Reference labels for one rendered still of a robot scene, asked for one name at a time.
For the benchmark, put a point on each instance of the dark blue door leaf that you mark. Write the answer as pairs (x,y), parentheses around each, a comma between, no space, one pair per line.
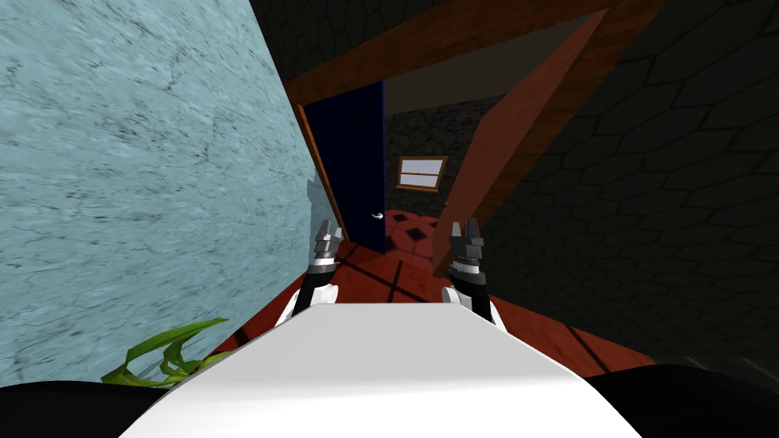
(350,164)

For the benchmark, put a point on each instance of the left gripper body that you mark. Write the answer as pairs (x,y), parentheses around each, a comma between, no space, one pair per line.
(327,249)

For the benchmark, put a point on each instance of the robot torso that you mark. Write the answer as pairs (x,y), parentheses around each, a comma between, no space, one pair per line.
(377,371)

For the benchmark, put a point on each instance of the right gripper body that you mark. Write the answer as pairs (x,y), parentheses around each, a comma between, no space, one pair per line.
(467,249)

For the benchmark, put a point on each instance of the wooden framed window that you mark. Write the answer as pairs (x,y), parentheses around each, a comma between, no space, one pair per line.
(421,173)

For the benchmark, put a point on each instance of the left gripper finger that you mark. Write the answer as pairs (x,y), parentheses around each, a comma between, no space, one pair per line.
(336,234)
(324,229)

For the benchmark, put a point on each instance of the green leafy plant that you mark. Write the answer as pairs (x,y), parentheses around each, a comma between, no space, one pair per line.
(163,356)

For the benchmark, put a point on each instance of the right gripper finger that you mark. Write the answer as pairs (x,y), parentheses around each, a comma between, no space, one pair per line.
(456,231)
(472,229)

